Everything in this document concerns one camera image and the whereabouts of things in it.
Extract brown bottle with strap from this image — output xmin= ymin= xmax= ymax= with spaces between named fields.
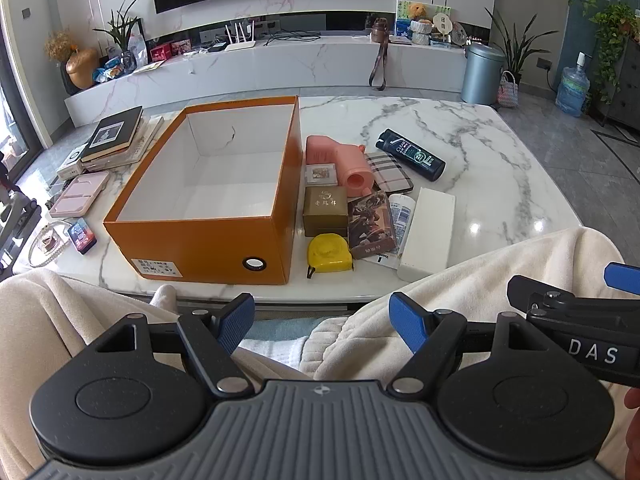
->
xmin=369 ymin=17 xmax=391 ymax=91

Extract trailing ivy plant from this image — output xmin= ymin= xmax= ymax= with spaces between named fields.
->
xmin=580 ymin=0 xmax=638 ymax=106

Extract black hardcover book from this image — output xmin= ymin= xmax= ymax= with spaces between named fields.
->
xmin=80 ymin=106 xmax=144 ymax=163

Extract dark shampoo bottle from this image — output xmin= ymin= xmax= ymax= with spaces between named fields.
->
xmin=375 ymin=128 xmax=447 ymax=181

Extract small white box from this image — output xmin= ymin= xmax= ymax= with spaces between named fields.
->
xmin=56 ymin=142 xmax=93 ymax=179

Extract stack of books under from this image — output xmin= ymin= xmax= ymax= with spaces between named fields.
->
xmin=95 ymin=116 xmax=166 ymax=171

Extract illustrated dark card box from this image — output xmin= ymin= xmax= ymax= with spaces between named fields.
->
xmin=346 ymin=190 xmax=401 ymax=261

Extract blue snack packet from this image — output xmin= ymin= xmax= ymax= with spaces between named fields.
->
xmin=92 ymin=62 xmax=123 ymax=83

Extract orange cardboard box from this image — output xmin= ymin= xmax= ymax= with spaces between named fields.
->
xmin=102 ymin=95 xmax=304 ymax=286

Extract yellow tape measure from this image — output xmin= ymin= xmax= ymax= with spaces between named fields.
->
xmin=306 ymin=233 xmax=354 ymax=280

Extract green potted plant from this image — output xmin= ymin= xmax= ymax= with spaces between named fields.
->
xmin=92 ymin=0 xmax=146 ymax=61

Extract clear plastic bag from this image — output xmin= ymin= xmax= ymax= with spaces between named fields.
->
xmin=120 ymin=32 xmax=148 ymax=71

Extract white marble media console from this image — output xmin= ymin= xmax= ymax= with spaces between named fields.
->
xmin=65 ymin=34 xmax=468 ymax=128

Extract woven handbag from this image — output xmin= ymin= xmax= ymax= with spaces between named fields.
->
xmin=496 ymin=71 xmax=521 ymax=109

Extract clear acrylic display box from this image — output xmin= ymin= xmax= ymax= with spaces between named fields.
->
xmin=304 ymin=164 xmax=338 ymax=188

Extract white router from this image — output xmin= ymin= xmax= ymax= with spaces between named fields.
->
xmin=223 ymin=19 xmax=257 ymax=52

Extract white pearl necklace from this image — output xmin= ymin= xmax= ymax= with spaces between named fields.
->
xmin=27 ymin=220 xmax=71 ymax=268

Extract white lotion bottle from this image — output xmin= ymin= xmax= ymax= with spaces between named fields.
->
xmin=372 ymin=194 xmax=417 ymax=266

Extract grey metal frame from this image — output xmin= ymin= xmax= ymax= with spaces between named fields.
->
xmin=0 ymin=187 xmax=41 ymax=268

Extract person's left leg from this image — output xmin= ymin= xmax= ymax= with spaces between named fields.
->
xmin=0 ymin=267 xmax=311 ymax=480

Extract white rectangular box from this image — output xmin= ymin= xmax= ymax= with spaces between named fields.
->
xmin=396 ymin=187 xmax=457 ymax=283

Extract person's leg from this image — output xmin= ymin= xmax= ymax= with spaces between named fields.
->
xmin=0 ymin=267 xmax=311 ymax=480
xmin=300 ymin=226 xmax=640 ymax=461

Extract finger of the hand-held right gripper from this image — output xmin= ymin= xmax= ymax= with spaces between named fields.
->
xmin=604 ymin=262 xmax=640 ymax=287
xmin=506 ymin=275 xmax=640 ymax=319

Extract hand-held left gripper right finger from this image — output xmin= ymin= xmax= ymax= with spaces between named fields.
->
xmin=388 ymin=291 xmax=566 ymax=396

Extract person's right hand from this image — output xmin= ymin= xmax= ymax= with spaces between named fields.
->
xmin=624 ymin=385 xmax=640 ymax=462

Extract blue water jug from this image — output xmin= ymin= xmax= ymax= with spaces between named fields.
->
xmin=556 ymin=52 xmax=592 ymax=117

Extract grey metal trash can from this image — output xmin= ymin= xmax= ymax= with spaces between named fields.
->
xmin=460 ymin=42 xmax=507 ymax=107

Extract landscape picture board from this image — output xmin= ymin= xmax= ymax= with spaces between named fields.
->
xmin=395 ymin=0 xmax=452 ymax=46

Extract pink pump bottle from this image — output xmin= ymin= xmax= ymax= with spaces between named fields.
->
xmin=305 ymin=135 xmax=376 ymax=198

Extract gold vase with dried flowers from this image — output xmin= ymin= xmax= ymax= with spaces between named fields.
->
xmin=44 ymin=30 xmax=101 ymax=91

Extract pink divided tray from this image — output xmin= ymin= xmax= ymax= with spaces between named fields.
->
xmin=48 ymin=170 xmax=111 ymax=218

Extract light blue cloth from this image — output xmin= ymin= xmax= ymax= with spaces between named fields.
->
xmin=232 ymin=317 xmax=361 ymax=366

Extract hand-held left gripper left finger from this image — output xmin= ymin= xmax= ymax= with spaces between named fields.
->
xmin=82 ymin=293 xmax=256 ymax=397

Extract black cables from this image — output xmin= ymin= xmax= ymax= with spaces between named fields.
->
xmin=262 ymin=30 xmax=321 ymax=48

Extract black drawer cabinet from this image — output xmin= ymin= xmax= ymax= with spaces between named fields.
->
xmin=600 ymin=35 xmax=640 ymax=136

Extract long-leaf potted plant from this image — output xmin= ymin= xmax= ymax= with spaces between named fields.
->
xmin=484 ymin=6 xmax=538 ymax=86

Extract plaid wallet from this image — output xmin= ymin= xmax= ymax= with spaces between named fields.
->
xmin=363 ymin=152 xmax=415 ymax=196

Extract person's right leg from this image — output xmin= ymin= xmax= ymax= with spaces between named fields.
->
xmin=300 ymin=226 xmax=640 ymax=461

